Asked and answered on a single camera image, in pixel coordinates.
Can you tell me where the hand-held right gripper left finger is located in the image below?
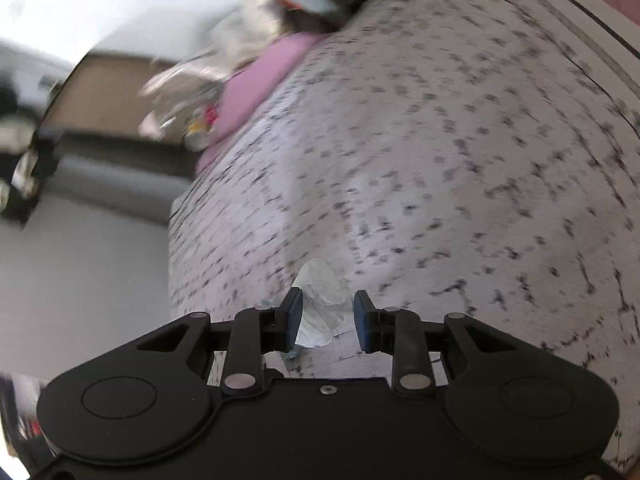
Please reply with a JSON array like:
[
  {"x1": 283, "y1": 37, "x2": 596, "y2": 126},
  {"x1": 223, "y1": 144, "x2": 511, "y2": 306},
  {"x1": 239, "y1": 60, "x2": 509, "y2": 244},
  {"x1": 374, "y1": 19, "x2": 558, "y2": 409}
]
[{"x1": 136, "y1": 286, "x2": 306, "y2": 395}]

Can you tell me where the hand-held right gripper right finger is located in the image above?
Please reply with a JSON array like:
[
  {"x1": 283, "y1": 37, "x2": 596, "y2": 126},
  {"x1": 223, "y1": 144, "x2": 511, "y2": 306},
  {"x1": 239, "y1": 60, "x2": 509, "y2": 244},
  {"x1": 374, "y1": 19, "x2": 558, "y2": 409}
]
[{"x1": 352, "y1": 289, "x2": 519, "y2": 395}]

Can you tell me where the white plastic bag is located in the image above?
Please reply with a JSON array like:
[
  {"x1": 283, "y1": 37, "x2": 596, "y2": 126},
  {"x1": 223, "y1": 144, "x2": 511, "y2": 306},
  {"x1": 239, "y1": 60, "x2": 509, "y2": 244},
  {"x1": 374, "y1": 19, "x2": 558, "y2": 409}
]
[{"x1": 294, "y1": 258, "x2": 354, "y2": 349}]

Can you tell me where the pile of clear plastic bags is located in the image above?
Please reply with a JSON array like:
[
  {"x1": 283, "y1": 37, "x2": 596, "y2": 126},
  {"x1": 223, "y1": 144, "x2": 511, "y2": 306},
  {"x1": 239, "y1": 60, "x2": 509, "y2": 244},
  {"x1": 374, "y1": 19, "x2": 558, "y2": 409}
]
[{"x1": 139, "y1": 0, "x2": 283, "y2": 152}]

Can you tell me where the black patterned white bedspread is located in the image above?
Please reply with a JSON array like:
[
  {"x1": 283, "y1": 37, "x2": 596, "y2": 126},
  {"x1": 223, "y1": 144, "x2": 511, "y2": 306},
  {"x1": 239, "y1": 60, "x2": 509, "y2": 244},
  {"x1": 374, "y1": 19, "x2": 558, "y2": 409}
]
[{"x1": 167, "y1": 0, "x2": 640, "y2": 472}]

